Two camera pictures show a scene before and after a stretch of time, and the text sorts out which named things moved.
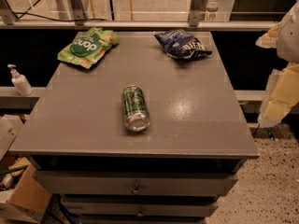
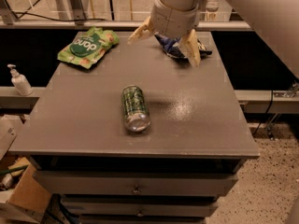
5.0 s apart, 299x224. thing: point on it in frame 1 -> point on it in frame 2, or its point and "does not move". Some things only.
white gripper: [290, 37] -> [174, 21]
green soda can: [135, 108] does not move
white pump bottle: [20, 81] does not move
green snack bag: [88, 47] does not move
